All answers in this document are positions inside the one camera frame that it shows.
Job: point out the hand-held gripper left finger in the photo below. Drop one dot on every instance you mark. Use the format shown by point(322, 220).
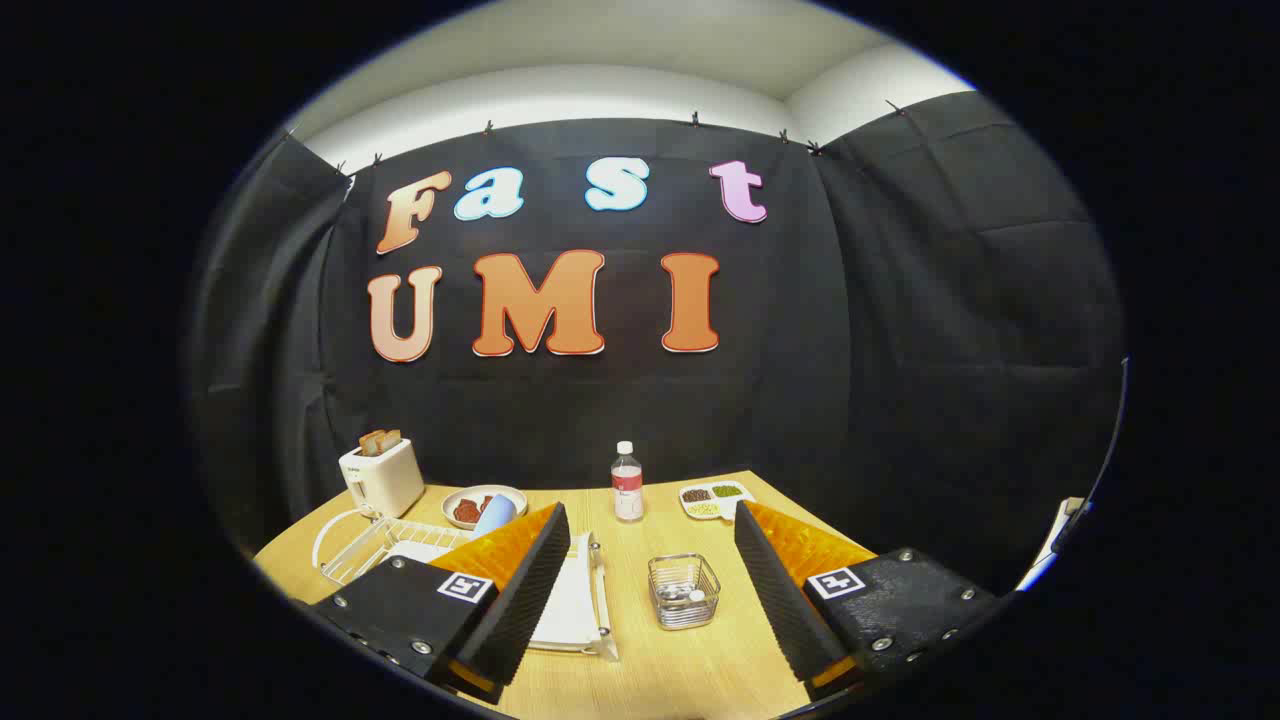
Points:
point(520, 600)

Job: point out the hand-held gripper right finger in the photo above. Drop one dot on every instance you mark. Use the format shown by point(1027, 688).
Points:
point(785, 600)

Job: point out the blue plate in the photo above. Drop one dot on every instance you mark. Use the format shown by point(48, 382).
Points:
point(495, 517)

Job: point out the metal spoon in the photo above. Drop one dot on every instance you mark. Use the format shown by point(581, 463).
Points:
point(695, 595)

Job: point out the beige plate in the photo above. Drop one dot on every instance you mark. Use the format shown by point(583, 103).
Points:
point(508, 491)

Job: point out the white divided snack dish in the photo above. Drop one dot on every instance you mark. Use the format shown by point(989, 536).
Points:
point(716, 500)

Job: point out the white drain tray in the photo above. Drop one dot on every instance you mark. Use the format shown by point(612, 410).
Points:
point(572, 605)

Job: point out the clear bottle with red label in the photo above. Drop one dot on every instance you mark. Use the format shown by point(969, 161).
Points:
point(628, 490)

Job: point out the cream toaster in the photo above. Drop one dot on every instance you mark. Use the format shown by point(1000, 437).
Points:
point(385, 482)

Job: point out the brown toast slice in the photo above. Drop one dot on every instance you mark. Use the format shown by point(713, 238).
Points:
point(369, 444)
point(391, 438)

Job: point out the black backdrop cloth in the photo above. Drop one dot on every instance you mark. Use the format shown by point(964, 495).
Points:
point(600, 400)

